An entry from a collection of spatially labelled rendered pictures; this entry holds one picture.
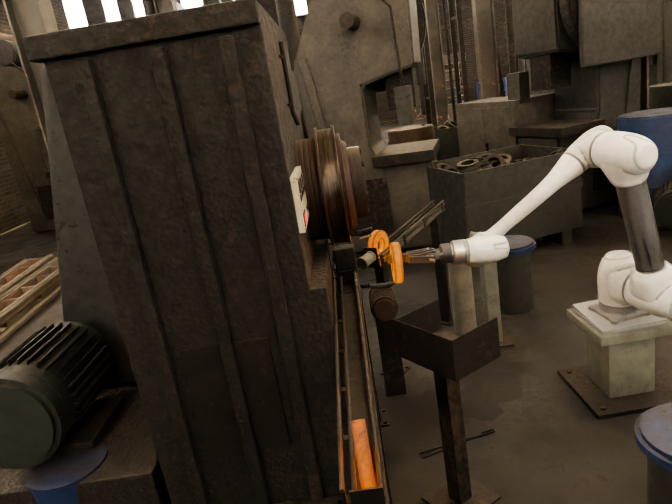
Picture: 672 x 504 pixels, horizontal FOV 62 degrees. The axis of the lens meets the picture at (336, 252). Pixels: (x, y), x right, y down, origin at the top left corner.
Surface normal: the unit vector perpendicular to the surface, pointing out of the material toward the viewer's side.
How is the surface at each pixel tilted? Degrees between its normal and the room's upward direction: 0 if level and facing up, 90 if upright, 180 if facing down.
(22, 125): 90
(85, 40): 90
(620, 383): 90
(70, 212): 90
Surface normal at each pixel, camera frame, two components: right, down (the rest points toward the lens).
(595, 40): 0.34, 0.21
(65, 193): 0.00, 0.28
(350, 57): -0.24, 0.31
